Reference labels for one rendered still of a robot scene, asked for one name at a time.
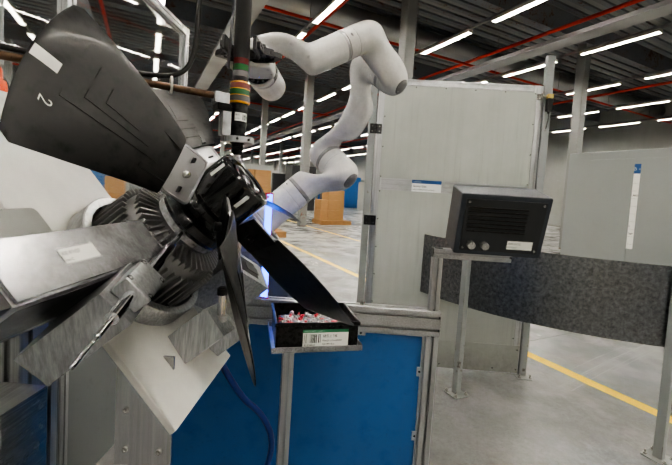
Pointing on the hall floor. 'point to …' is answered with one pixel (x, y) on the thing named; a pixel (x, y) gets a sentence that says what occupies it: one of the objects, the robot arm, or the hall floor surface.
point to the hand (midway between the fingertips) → (241, 44)
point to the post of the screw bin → (285, 408)
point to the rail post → (426, 400)
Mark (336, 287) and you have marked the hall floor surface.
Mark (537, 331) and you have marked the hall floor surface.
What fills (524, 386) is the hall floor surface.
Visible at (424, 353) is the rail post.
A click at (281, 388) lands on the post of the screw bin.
